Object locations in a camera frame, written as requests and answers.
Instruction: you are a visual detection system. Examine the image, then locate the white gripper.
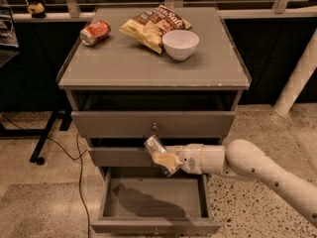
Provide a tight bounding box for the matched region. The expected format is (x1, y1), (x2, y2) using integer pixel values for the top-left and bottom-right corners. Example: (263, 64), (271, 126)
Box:
(152, 144), (203, 175)

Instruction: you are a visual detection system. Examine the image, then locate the silver redbull can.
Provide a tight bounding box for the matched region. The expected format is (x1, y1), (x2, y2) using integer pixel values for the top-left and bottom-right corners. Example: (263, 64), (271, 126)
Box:
(145, 135), (181, 178)

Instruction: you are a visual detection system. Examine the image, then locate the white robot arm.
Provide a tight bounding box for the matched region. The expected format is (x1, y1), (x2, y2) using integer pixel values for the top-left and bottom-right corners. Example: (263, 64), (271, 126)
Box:
(145, 135), (317, 227)

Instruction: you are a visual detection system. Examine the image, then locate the grey open bottom drawer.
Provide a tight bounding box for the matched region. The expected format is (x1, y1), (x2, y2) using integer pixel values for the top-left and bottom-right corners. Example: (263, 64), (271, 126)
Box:
(92, 168), (221, 235)

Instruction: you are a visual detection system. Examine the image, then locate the grey middle drawer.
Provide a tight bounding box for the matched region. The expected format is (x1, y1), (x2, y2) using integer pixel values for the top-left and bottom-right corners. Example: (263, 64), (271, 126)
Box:
(88, 146), (223, 169)

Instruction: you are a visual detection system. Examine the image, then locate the grey drawer cabinet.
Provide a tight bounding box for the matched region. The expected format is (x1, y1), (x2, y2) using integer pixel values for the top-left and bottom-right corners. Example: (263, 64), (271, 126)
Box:
(55, 5), (253, 115)

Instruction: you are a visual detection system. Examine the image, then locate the grey top drawer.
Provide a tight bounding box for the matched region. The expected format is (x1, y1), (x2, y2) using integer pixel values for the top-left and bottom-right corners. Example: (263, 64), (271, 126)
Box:
(71, 111), (236, 138)

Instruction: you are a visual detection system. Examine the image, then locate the red soda can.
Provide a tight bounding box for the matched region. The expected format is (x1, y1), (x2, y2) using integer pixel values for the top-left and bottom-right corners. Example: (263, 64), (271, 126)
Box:
(80, 20), (111, 47)

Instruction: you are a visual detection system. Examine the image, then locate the white bowl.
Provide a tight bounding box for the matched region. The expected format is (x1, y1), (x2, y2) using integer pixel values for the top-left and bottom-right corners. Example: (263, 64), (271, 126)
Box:
(162, 30), (199, 60)

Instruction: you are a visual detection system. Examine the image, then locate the yellow brown chip bag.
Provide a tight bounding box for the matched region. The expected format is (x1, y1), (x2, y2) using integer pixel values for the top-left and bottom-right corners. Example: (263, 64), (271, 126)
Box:
(120, 5), (191, 54)

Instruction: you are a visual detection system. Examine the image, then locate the black desk leg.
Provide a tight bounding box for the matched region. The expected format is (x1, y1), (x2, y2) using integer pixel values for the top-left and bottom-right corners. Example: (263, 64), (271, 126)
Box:
(0, 110), (72, 166)

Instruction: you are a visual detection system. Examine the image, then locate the metal window railing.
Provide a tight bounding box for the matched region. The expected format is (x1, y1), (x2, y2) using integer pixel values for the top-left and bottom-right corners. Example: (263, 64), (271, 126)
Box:
(0, 0), (317, 22)

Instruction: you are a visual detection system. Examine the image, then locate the laptop on left desk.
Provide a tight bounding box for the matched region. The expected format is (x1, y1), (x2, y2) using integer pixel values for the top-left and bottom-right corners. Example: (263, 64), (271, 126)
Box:
(0, 2), (20, 67)

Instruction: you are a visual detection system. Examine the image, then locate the small tan object on ledge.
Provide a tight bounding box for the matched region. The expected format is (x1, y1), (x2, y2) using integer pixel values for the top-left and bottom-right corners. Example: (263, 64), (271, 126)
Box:
(27, 2), (46, 18)

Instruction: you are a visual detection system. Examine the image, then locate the black floor cable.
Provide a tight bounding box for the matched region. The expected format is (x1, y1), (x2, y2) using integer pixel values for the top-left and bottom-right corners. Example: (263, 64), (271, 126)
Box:
(0, 112), (92, 238)

